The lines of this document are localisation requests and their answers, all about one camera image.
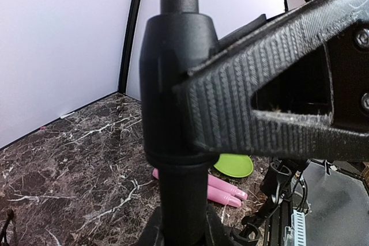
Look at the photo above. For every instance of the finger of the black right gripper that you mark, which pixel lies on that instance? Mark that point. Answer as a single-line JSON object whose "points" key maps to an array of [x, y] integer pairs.
{"points": [[223, 118]]}

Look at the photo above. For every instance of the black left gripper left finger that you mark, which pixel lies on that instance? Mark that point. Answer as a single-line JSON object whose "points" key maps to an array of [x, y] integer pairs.
{"points": [[152, 234]]}

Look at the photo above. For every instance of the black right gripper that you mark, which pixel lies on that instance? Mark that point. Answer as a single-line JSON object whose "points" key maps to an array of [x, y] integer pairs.
{"points": [[271, 49]]}

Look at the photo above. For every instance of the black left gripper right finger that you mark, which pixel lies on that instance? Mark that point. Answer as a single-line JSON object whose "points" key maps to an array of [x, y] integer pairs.
{"points": [[215, 231]]}

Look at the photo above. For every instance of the pink microphone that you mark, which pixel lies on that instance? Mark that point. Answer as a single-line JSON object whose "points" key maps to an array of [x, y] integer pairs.
{"points": [[223, 198], [226, 187]]}

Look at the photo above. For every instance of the black round-base stand front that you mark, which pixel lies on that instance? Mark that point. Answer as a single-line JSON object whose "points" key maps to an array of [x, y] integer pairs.
{"points": [[275, 186]]}

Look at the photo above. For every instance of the green plate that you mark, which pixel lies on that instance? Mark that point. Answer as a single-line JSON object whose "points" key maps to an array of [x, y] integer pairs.
{"points": [[235, 165]]}

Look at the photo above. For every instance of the white cable duct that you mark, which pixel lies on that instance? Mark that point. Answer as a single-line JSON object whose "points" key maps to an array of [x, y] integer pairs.
{"points": [[295, 234]]}

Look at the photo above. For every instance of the black tripod shock-mount stand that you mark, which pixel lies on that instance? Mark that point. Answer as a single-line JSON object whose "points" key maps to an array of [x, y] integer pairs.
{"points": [[3, 235]]}

